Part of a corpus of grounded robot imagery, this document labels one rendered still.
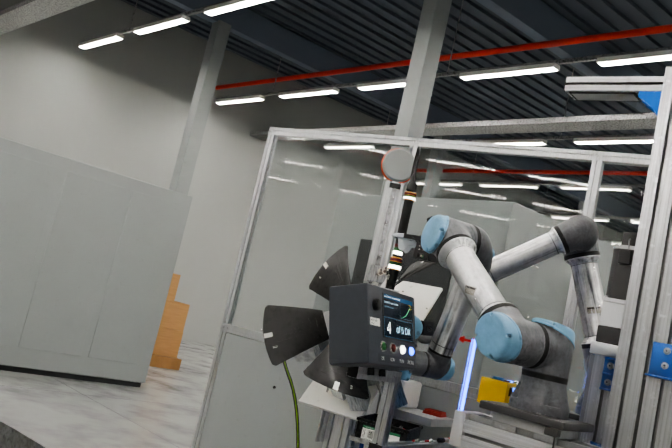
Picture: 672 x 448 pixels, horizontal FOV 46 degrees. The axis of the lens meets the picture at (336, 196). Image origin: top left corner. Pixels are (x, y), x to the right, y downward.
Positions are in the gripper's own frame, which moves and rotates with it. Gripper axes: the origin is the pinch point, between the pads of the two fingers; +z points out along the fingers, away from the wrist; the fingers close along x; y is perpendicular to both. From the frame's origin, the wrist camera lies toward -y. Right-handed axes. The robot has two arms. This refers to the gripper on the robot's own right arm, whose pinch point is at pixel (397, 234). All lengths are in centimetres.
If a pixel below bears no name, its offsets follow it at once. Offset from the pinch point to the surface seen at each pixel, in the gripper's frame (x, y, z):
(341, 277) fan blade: 9.9, 18.5, 21.3
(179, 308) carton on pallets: 651, 75, 503
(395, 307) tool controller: -75, 27, -30
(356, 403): -2, 60, 0
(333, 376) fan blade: -21, 52, 3
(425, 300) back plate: 37.9, 19.1, -4.4
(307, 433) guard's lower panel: 80, 88, 49
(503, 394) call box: 14, 46, -45
